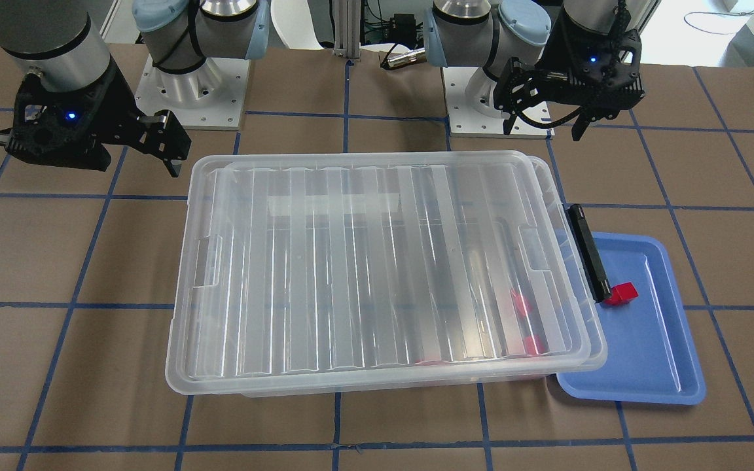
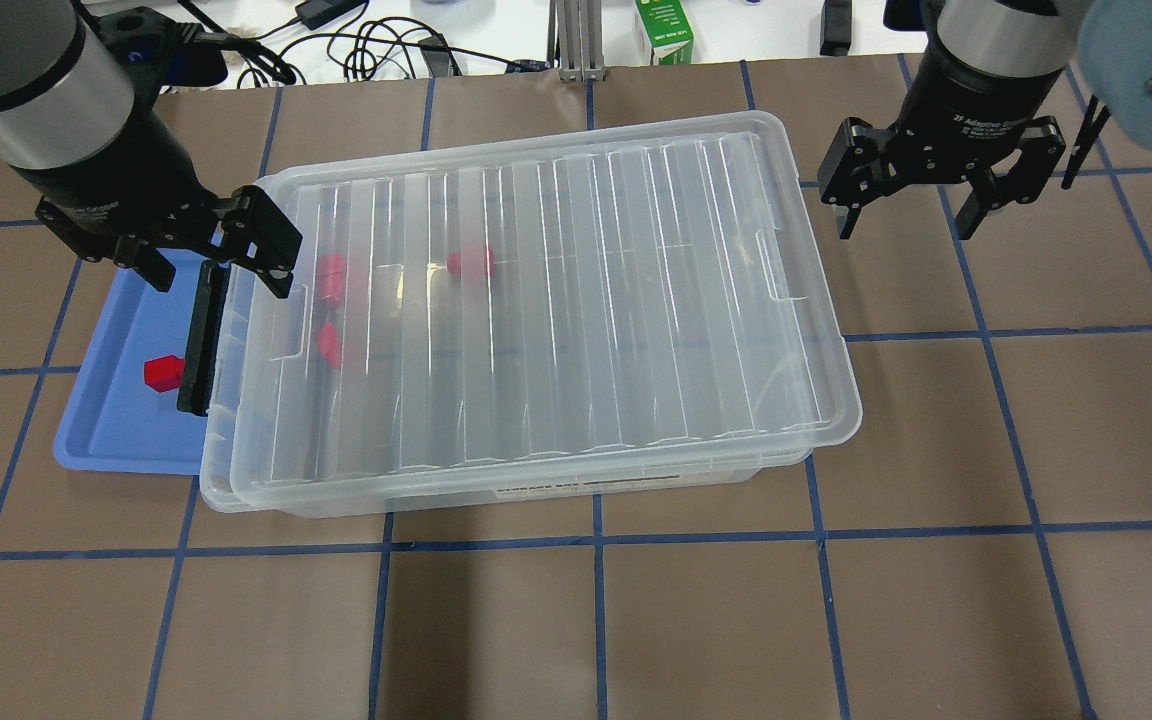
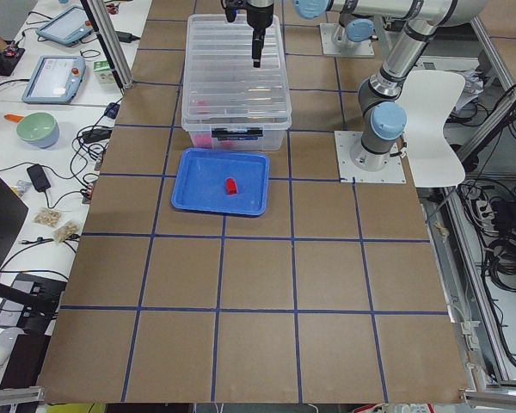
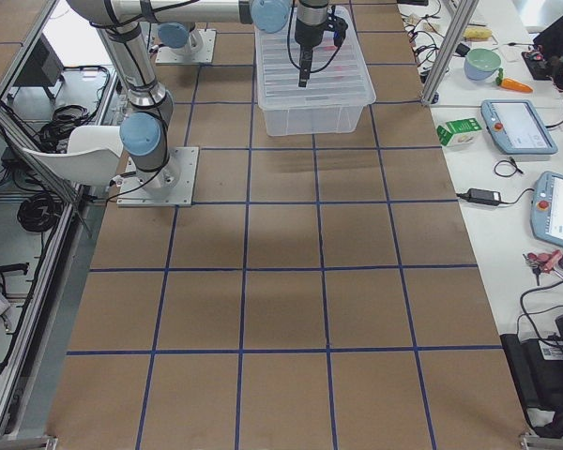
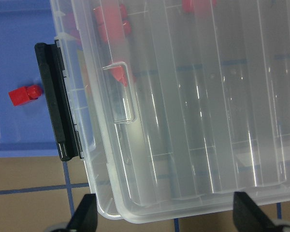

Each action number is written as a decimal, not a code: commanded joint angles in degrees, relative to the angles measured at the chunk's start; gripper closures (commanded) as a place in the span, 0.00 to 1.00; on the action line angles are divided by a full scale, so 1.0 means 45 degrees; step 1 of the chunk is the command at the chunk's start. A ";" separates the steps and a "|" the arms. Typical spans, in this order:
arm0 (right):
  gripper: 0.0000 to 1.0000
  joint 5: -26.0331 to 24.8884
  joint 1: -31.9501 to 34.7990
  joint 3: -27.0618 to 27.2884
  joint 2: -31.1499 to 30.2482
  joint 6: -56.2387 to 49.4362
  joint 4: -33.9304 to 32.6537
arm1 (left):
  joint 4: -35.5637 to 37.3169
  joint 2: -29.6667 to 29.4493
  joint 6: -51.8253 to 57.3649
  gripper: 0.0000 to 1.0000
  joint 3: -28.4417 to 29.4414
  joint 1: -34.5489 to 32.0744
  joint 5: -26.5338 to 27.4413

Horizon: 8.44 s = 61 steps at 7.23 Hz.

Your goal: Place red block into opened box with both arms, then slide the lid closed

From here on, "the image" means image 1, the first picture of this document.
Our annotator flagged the red block in box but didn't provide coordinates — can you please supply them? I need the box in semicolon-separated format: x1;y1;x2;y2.
511;289;533;319
523;335;547;356

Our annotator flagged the clear plastic storage box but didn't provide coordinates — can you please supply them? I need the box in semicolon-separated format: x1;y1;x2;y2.
188;156;608;398

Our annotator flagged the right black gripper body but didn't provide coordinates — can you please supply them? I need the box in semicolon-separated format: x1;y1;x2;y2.
5;62;192;172

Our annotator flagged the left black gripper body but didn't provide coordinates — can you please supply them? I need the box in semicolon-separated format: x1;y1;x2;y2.
495;25;646;128

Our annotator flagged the red block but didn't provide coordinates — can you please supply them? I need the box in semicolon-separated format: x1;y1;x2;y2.
523;335;547;356
602;281;639;307
511;289;533;319

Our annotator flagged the aluminium frame post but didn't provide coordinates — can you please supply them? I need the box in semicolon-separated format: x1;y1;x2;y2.
331;0;364;62

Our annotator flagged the black box latch handle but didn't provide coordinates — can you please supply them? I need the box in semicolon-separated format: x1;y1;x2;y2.
565;203;611;304

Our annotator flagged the clear plastic box lid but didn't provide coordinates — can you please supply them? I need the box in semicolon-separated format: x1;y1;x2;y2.
165;150;592;396

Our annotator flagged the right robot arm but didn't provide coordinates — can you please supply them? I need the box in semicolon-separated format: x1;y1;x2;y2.
0;1;270;178

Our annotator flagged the blue plastic tray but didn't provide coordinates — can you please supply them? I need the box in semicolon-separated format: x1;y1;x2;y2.
556;232;707;406

